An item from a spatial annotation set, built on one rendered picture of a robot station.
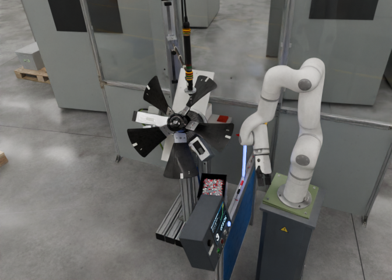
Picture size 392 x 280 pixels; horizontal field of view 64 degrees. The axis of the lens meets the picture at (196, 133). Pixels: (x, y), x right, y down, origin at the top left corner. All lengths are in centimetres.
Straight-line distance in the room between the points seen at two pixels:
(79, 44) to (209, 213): 332
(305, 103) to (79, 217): 240
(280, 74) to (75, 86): 356
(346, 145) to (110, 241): 211
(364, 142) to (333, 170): 37
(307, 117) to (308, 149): 16
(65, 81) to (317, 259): 369
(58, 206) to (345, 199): 268
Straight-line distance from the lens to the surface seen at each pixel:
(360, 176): 292
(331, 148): 275
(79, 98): 473
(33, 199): 365
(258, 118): 162
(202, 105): 226
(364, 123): 261
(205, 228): 134
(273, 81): 150
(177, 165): 201
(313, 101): 152
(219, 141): 193
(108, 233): 305
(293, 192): 182
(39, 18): 451
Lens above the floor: 231
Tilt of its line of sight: 35 degrees down
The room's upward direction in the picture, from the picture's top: 3 degrees counter-clockwise
